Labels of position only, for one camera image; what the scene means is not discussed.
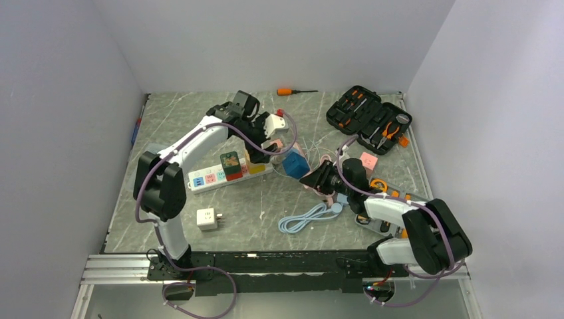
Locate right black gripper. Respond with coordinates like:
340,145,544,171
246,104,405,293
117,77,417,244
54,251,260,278
299,159,353,197

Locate yellow cube socket adapter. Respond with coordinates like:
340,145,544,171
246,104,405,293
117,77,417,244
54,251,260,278
245,161,266,175

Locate clear plastic screw box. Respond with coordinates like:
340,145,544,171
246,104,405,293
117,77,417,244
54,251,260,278
126,143,166,191

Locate red cube socket adapter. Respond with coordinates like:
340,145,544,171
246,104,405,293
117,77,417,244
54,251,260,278
225,171,243,181

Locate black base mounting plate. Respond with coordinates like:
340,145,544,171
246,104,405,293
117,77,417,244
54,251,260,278
146,250,408,296

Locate orange handled screwdriver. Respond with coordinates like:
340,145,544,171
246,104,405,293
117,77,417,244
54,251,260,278
276,88,317,96

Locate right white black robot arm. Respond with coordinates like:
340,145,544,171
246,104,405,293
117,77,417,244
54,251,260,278
299,158,473,276

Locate light blue plug and cable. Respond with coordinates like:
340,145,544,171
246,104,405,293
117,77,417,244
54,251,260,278
278,202,344,235

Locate white cube socket adapter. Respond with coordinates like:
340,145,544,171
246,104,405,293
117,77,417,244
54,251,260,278
196,208,223,231

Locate grey tool case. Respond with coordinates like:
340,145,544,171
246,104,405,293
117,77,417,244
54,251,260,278
354,177,430,239

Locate orange pliers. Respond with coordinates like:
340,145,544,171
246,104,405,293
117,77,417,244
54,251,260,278
377,121,401,148

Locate aluminium rail frame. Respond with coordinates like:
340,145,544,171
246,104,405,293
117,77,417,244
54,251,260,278
70,250,484,319

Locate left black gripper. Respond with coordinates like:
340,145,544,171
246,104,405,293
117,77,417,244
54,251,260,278
235,112,279,163

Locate salmon pink usb charger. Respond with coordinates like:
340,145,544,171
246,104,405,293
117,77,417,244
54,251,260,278
264,139,284,153

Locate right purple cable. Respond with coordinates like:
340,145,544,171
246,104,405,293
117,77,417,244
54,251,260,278
335,135,466,308

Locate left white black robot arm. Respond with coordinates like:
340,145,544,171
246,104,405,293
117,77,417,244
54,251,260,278
133,91,289,279

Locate black tool case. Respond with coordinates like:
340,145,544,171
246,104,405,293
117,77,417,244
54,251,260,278
326,85,413,155

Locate blue cube socket adapter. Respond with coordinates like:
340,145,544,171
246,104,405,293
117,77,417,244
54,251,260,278
282,152,310,179

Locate green cube socket adapter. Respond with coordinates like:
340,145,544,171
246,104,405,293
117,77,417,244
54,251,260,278
219,152,241,175

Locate orange tape measure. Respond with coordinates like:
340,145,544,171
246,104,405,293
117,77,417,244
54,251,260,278
370,178,388,193

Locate pink cube socket adapter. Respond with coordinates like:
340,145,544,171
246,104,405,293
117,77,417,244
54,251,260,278
359,152,378,175

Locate blue red pen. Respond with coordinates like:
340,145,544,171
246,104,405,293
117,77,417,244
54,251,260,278
130,106,145,146

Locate white power strip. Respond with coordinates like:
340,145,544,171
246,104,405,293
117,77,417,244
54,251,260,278
187,159,274,194

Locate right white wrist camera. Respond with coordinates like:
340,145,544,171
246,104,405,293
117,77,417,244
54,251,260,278
338,151,350,165

